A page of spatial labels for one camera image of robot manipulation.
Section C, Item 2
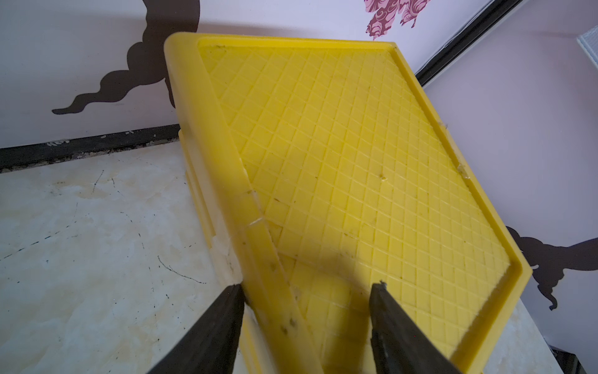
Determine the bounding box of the yellow plastic drawer cabinet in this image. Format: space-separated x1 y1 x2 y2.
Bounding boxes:
164 33 531 373

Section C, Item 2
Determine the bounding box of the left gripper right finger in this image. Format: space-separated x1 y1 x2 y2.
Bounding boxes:
369 282 459 373

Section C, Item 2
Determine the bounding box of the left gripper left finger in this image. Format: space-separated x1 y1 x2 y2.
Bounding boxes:
150 285 245 373

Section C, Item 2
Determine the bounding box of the white wire shelf basket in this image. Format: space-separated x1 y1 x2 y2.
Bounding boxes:
577 26 598 68

